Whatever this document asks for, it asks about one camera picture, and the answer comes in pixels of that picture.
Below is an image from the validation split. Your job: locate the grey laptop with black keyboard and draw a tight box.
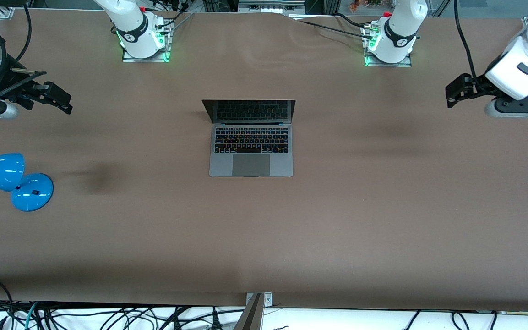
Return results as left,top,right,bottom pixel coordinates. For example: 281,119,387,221
201,99,296,178

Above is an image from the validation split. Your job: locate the blue desk lamp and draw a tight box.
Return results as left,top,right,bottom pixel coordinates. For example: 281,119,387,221
0,153,54,212

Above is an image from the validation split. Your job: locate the grey metal equipment box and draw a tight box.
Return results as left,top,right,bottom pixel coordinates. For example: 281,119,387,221
238,0,306,14

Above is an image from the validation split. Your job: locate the grey metal pole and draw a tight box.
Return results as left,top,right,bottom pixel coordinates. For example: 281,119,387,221
233,293,265,330

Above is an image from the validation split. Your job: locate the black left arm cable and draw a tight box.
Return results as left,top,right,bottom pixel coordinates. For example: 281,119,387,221
454,0,479,81

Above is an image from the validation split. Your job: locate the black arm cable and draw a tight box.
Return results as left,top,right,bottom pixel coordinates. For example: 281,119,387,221
16,4,33,61
454,0,479,81

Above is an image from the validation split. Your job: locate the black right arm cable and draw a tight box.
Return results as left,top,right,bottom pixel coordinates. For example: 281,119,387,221
16,4,33,61

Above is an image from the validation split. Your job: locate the short black table cable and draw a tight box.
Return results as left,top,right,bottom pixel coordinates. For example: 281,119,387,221
335,13,370,29

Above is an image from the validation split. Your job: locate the long black table cable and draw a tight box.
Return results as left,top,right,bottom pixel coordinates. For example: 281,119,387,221
291,17,370,40

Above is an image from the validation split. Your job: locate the teal cable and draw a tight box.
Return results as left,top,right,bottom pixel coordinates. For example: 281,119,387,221
24,302,41,330

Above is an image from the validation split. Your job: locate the small metal edge bracket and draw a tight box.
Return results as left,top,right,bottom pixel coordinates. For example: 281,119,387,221
246,292,273,307

